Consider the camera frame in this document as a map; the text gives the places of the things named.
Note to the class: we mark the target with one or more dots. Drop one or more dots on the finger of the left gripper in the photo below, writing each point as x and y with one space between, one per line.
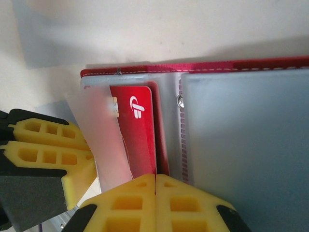
36 188
43 139

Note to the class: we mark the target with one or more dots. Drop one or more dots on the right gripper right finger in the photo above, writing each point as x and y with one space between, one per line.
210 205

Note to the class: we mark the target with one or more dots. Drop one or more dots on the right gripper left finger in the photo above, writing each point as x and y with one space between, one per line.
101 200

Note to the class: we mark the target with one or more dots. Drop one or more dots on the red card holder wallet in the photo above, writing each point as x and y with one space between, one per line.
241 145

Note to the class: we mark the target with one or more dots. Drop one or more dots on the red credit card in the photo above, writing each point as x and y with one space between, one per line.
140 135

